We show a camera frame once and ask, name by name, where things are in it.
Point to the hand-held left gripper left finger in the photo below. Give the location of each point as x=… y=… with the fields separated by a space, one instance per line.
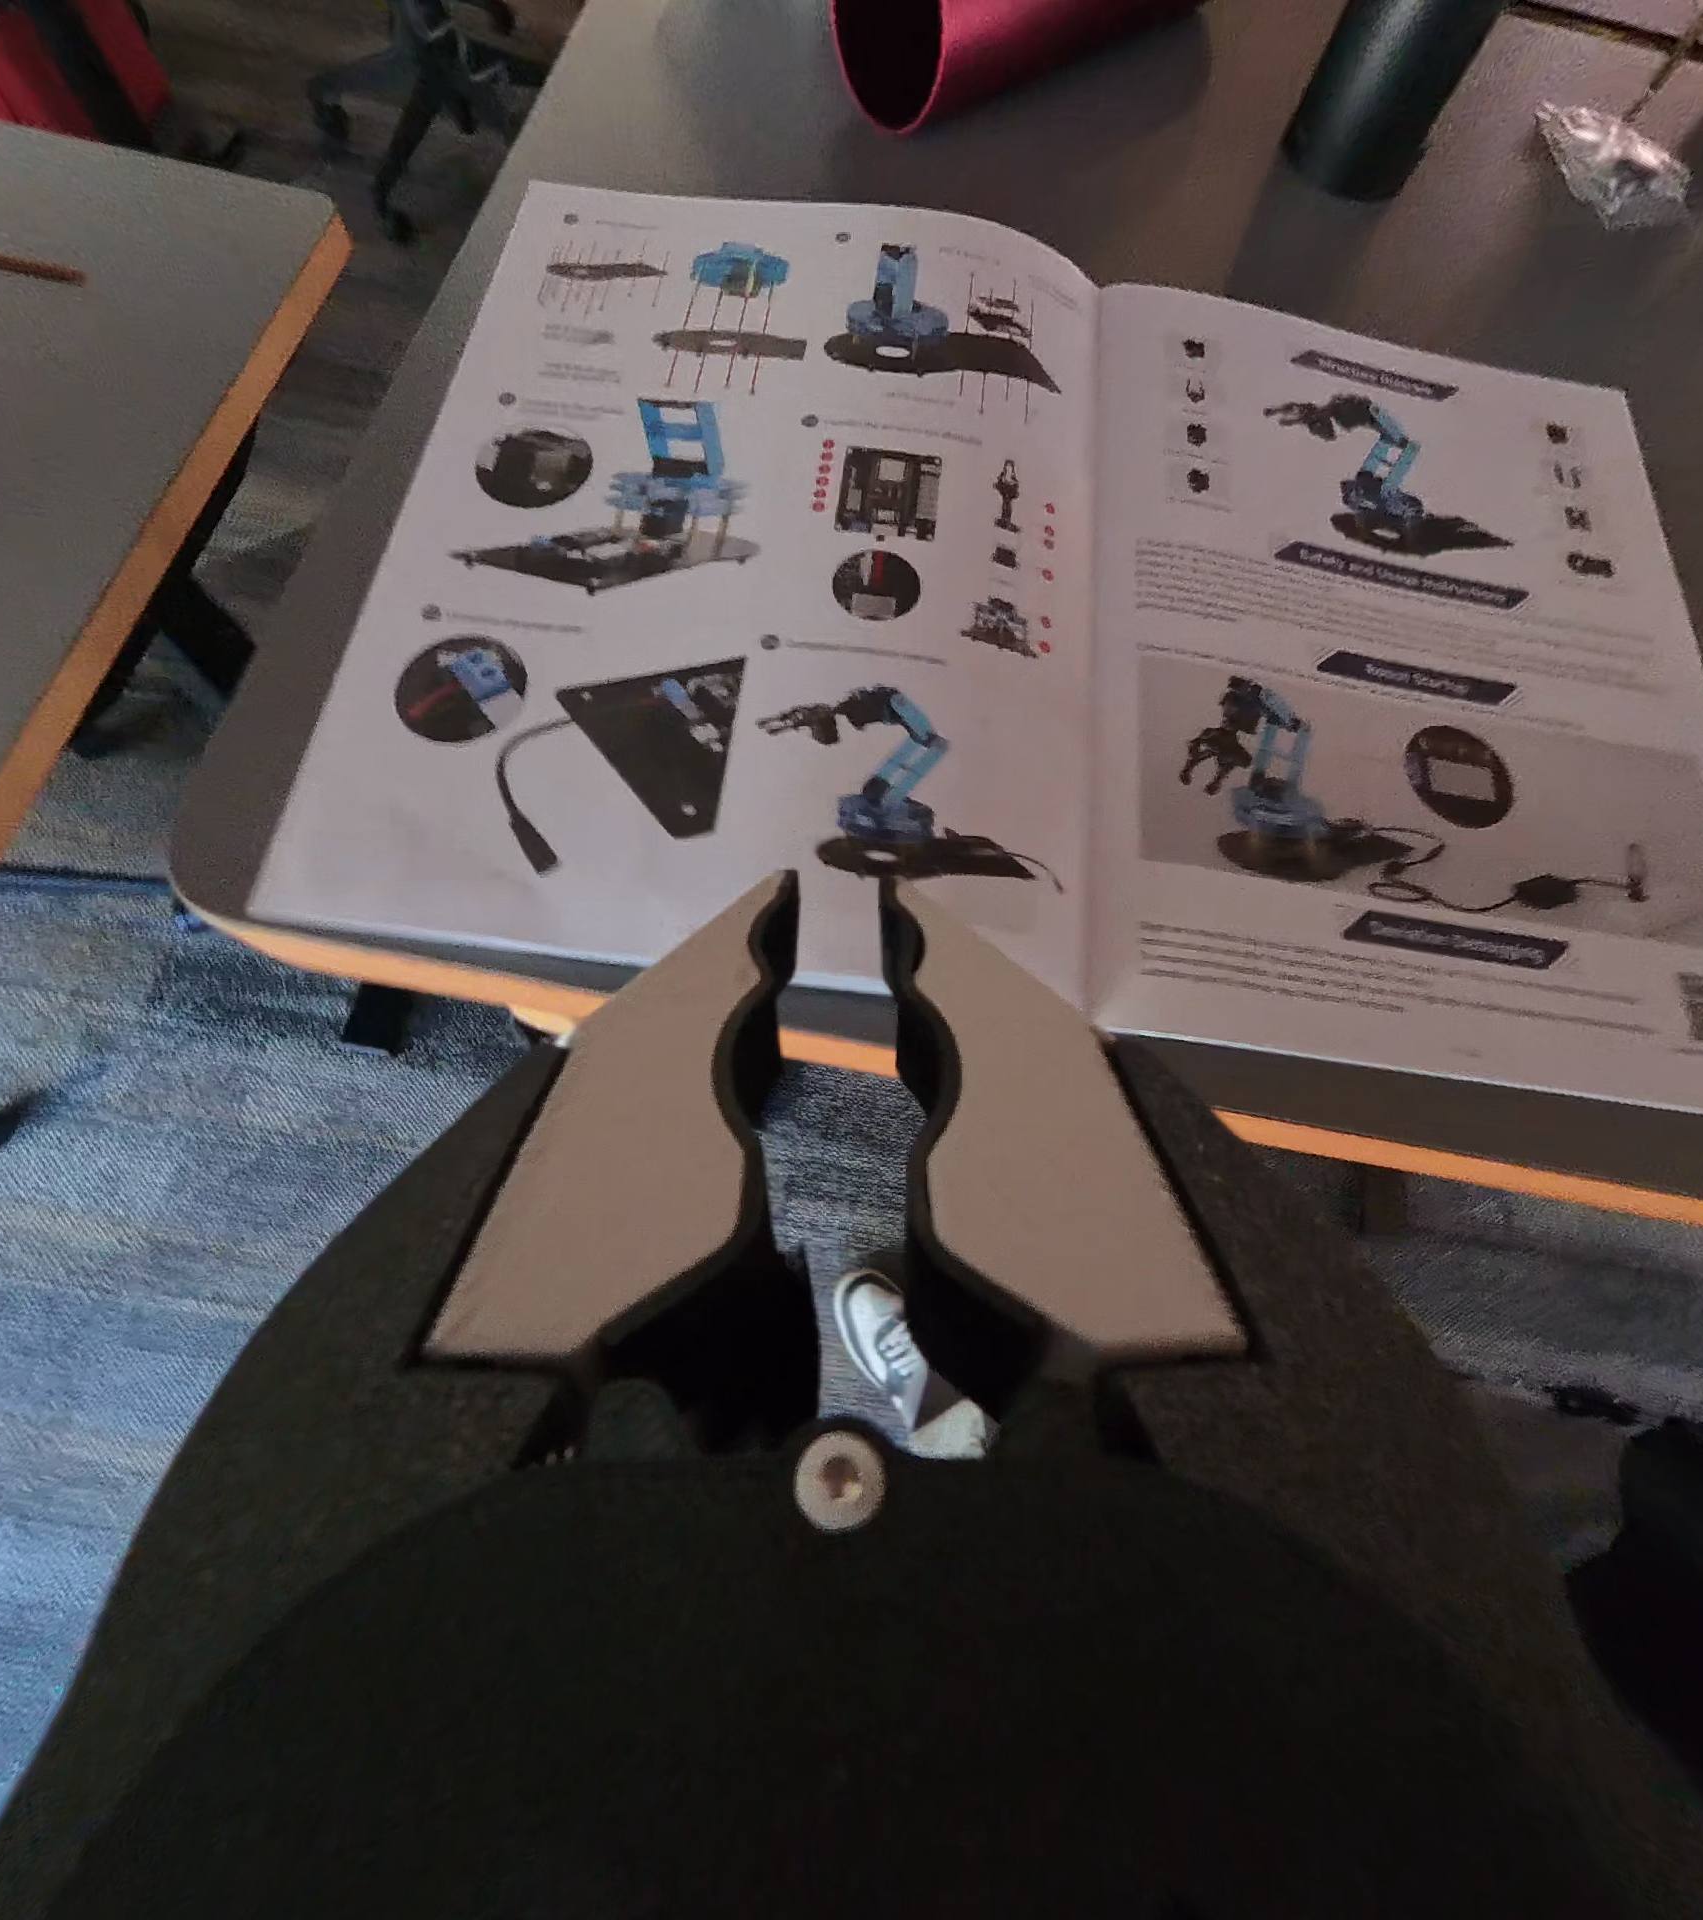
x=595 y=1184

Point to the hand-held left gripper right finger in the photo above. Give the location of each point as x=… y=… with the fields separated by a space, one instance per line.
x=1075 y=1184

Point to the grey desk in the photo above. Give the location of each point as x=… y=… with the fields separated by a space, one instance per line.
x=1195 y=210

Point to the person's white shoe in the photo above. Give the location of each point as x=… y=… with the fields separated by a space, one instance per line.
x=887 y=1350

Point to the illustrated assembly manual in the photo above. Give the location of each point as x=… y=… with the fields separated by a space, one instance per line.
x=731 y=404

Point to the grey table with orange edge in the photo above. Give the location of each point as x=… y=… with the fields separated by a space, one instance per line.
x=70 y=450

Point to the black office chair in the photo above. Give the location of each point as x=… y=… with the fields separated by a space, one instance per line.
x=415 y=90

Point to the red cylinder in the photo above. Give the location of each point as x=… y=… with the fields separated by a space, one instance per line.
x=1031 y=61

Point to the black cylinder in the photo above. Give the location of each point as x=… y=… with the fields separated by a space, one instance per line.
x=1391 y=90

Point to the crumpled clear plastic bag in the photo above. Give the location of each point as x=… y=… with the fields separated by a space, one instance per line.
x=1615 y=164

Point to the red bag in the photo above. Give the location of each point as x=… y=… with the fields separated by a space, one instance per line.
x=10 y=61

